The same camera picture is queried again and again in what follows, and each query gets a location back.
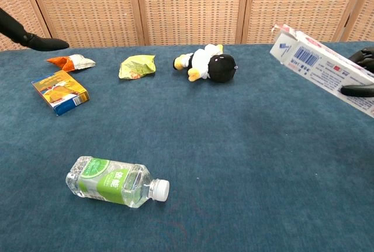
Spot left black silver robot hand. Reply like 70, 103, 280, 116
0, 0, 102, 52

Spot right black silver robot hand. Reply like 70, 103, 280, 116
340, 46, 374, 98

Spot white pink toothpaste box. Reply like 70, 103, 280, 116
269, 23, 374, 118

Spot orange blue carton box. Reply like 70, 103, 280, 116
31, 70, 90, 116

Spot orange white snack packet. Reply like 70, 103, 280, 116
46, 54, 96, 73

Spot green snack packet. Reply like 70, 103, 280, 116
118, 54, 157, 80

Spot black white penguin plush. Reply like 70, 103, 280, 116
173, 43, 237, 84

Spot wicker folding screen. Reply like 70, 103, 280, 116
0, 0, 374, 53

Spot clear bottle green label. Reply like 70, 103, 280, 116
65, 156, 170, 209

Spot blue carpet table mat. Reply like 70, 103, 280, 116
0, 41, 374, 252

